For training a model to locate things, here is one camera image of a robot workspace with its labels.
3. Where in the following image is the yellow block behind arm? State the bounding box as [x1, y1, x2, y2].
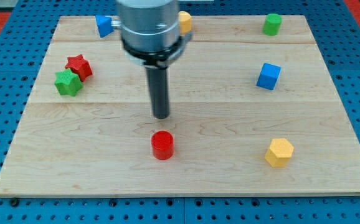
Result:
[178, 11, 192, 35]

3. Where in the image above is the yellow hexagon block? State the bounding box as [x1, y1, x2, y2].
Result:
[264, 138, 294, 167]

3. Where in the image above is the wooden board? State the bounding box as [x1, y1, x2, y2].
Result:
[0, 16, 360, 198]

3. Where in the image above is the green cylinder block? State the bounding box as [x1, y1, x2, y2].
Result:
[262, 13, 282, 36]

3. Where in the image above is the blue cube block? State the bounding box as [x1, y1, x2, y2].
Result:
[256, 63, 282, 90]

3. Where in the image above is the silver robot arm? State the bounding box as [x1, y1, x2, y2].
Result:
[116, 0, 192, 119]

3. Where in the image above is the red cylinder block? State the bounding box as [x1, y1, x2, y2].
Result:
[151, 130, 174, 160]

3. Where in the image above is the green star block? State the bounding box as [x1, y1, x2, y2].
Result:
[54, 68, 83, 96]

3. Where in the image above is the red star block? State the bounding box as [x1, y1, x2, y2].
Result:
[65, 54, 93, 82]

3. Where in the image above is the blue triangle block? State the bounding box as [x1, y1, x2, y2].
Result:
[95, 15, 114, 38]

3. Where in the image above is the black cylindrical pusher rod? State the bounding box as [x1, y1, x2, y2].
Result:
[146, 68, 170, 119]

